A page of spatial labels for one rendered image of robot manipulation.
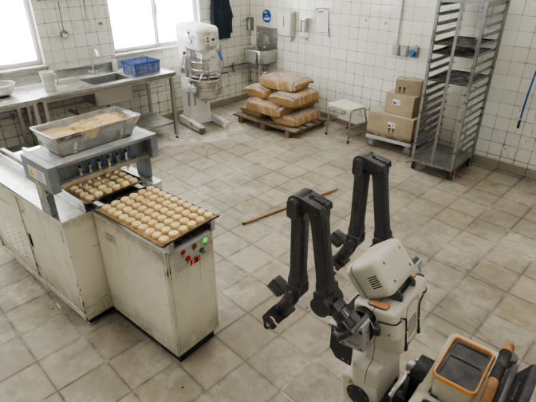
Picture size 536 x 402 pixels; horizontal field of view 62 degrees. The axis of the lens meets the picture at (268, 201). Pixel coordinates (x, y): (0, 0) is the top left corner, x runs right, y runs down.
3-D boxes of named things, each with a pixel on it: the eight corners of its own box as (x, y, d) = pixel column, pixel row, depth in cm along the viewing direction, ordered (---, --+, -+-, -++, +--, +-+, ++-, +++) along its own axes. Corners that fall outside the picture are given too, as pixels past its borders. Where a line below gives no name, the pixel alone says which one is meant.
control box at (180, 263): (174, 270, 239) (171, 249, 232) (207, 250, 255) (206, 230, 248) (179, 273, 237) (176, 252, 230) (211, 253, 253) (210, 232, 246)
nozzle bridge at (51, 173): (33, 205, 273) (18, 153, 257) (133, 167, 322) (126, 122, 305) (61, 223, 255) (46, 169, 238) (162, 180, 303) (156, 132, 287)
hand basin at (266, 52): (293, 86, 702) (296, 11, 649) (277, 90, 678) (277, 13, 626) (250, 76, 763) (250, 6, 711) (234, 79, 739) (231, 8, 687)
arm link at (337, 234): (354, 245, 191) (364, 236, 197) (334, 226, 194) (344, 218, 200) (342, 260, 199) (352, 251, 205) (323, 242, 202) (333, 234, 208)
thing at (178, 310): (113, 315, 308) (88, 202, 265) (154, 290, 331) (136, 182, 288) (179, 368, 269) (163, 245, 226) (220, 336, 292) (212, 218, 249)
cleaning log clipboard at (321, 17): (329, 38, 624) (331, 7, 605) (329, 38, 623) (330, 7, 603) (314, 36, 641) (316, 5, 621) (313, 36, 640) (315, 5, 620)
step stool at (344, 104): (370, 136, 613) (374, 104, 591) (347, 143, 590) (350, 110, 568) (346, 128, 644) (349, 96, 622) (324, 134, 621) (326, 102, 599)
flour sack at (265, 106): (242, 109, 645) (242, 97, 636) (261, 103, 673) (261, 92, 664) (281, 120, 604) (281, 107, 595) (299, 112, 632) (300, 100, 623)
